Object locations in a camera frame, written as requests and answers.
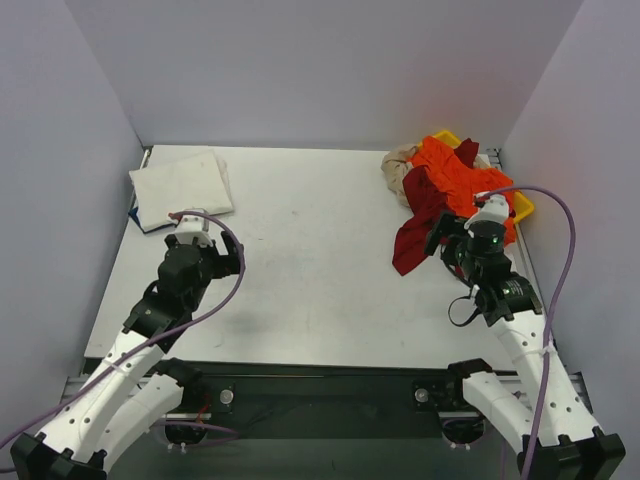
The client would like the orange t shirt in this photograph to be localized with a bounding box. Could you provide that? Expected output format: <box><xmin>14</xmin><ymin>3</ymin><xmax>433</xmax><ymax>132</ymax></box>
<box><xmin>426</xmin><ymin>147</ymin><xmax>513</xmax><ymax>218</ymax></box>

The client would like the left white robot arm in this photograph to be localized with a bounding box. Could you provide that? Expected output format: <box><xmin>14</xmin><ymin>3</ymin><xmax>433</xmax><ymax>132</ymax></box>
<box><xmin>8</xmin><ymin>230</ymin><xmax>245</xmax><ymax>479</ymax></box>

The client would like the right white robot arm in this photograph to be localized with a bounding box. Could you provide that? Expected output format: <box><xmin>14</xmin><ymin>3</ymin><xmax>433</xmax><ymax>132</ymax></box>
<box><xmin>425</xmin><ymin>212</ymin><xmax>626</xmax><ymax>479</ymax></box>

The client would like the dark red t shirt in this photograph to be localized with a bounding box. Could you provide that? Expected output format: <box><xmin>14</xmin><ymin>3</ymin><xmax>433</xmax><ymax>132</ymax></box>
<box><xmin>392</xmin><ymin>137</ymin><xmax>468</xmax><ymax>276</ymax></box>

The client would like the beige t shirt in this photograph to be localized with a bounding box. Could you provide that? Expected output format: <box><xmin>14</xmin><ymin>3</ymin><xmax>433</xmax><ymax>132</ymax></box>
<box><xmin>381</xmin><ymin>138</ymin><xmax>490</xmax><ymax>207</ymax></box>

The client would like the folded blue t shirt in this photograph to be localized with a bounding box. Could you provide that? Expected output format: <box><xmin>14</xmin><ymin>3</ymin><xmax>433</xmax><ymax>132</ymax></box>
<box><xmin>128</xmin><ymin>207</ymin><xmax>148</xmax><ymax>233</ymax></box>

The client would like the folded white t shirt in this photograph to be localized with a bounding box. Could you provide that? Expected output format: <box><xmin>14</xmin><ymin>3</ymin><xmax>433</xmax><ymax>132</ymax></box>
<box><xmin>129</xmin><ymin>150</ymin><xmax>234</xmax><ymax>233</ymax></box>

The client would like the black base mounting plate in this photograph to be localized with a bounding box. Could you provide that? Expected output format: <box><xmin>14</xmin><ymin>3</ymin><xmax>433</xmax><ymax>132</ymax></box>
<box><xmin>168</xmin><ymin>362</ymin><xmax>488</xmax><ymax>444</ymax></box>

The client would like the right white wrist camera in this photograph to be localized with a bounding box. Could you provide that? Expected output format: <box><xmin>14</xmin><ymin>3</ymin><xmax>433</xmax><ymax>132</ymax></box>
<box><xmin>464</xmin><ymin>192</ymin><xmax>511</xmax><ymax>230</ymax></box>

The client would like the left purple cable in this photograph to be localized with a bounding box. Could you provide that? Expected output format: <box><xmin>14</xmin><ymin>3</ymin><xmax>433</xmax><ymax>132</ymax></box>
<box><xmin>0</xmin><ymin>212</ymin><xmax>246</xmax><ymax>451</ymax></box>

